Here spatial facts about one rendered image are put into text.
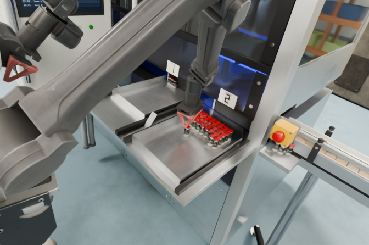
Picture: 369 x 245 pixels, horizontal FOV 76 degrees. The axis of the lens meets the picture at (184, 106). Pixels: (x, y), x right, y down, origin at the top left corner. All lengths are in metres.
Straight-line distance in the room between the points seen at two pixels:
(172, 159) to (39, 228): 0.43
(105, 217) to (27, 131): 1.45
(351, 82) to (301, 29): 3.55
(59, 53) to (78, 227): 1.05
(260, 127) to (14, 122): 0.79
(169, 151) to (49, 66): 0.82
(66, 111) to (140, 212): 1.49
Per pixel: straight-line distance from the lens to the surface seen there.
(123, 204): 1.81
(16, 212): 0.59
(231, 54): 0.94
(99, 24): 1.45
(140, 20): 0.32
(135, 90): 1.23
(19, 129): 0.35
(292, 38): 0.82
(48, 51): 1.39
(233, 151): 0.91
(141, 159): 0.84
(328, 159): 1.03
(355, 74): 4.30
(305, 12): 0.81
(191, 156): 0.87
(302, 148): 1.04
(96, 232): 1.72
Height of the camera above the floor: 1.47
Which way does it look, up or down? 31 degrees down
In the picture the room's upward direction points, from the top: 9 degrees clockwise
